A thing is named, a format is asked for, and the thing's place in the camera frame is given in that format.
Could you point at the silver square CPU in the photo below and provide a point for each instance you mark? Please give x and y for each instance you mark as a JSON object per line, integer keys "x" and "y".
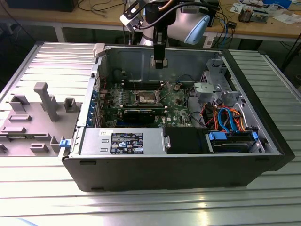
{"x": 165, "y": 63}

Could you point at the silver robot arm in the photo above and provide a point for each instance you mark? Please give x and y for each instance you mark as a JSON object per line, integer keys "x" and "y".
{"x": 185, "y": 21}

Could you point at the black RAM slot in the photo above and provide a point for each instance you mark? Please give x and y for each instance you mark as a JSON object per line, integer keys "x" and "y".
{"x": 141, "y": 105}
{"x": 148, "y": 86}
{"x": 148, "y": 82}

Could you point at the CPU socket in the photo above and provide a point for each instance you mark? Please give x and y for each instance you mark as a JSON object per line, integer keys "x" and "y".
{"x": 144, "y": 97}

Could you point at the round coin battery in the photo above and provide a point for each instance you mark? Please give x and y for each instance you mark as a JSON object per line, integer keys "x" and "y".
{"x": 176, "y": 88}

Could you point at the tall black desktop box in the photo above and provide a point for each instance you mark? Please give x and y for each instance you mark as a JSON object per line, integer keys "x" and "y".
{"x": 214, "y": 18}

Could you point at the beige plastic case latch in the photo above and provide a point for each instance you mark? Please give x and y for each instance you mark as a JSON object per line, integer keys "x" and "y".
{"x": 98, "y": 50}

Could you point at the wooden workbench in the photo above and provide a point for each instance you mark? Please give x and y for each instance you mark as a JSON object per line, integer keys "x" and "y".
{"x": 98, "y": 20}

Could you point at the grey metal disk bay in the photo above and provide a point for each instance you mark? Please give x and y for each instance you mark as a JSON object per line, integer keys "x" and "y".
{"x": 207, "y": 89}

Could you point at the small black adapter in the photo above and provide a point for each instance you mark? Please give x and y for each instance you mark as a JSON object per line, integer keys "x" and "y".
{"x": 232, "y": 24}

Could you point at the green motherboard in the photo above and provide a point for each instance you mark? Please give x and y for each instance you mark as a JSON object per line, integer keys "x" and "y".
{"x": 174, "y": 113}

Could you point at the small printed paper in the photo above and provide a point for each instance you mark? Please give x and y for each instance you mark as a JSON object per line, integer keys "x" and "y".
{"x": 236, "y": 7}

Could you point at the black graphics card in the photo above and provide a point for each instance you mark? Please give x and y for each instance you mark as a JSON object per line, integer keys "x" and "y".
{"x": 138, "y": 115}

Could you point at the copper coil heat sink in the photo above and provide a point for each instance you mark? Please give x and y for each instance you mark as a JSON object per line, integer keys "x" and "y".
{"x": 245, "y": 15}

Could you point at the blue card retention clip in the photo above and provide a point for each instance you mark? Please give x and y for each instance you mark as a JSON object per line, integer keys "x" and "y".
{"x": 91, "y": 114}
{"x": 92, "y": 104}
{"x": 94, "y": 94}
{"x": 89, "y": 122}

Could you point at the small metal device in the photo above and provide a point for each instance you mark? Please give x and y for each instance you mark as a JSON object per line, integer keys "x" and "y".
{"x": 261, "y": 16}

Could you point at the blue cardboard box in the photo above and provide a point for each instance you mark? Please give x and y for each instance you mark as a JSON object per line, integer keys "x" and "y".
{"x": 277, "y": 2}

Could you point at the wide black equipment case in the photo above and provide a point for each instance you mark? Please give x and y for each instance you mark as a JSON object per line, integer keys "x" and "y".
{"x": 40, "y": 5}

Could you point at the grey power supply unit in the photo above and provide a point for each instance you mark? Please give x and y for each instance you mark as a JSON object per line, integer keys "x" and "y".
{"x": 94, "y": 141}

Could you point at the white paper sheets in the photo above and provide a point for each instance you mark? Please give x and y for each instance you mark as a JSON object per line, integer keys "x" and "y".
{"x": 285, "y": 18}

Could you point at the hard disk in blue carrier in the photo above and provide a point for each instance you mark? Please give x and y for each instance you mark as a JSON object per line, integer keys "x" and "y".
{"x": 230, "y": 147}

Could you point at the black open PC case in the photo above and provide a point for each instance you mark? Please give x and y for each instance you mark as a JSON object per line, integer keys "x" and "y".
{"x": 164, "y": 174}

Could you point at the blue plastic case latch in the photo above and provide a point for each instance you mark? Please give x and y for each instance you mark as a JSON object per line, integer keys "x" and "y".
{"x": 65, "y": 143}

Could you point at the grey parts rack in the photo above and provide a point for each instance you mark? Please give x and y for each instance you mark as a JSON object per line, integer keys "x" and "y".
{"x": 35, "y": 122}

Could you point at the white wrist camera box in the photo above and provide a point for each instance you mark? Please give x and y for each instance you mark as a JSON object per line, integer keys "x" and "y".
{"x": 131, "y": 22}

